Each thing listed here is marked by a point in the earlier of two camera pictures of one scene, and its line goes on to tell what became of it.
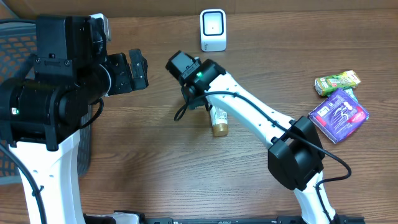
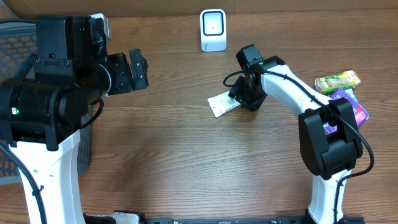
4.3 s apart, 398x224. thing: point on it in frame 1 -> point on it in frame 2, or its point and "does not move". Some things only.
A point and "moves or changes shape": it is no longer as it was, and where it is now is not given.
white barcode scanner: x=213 y=28 does not move
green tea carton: x=326 y=84 does not move
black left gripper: x=126 y=82 does not move
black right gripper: x=196 y=101 -> x=238 y=92
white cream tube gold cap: x=219 y=121 moves or changes shape
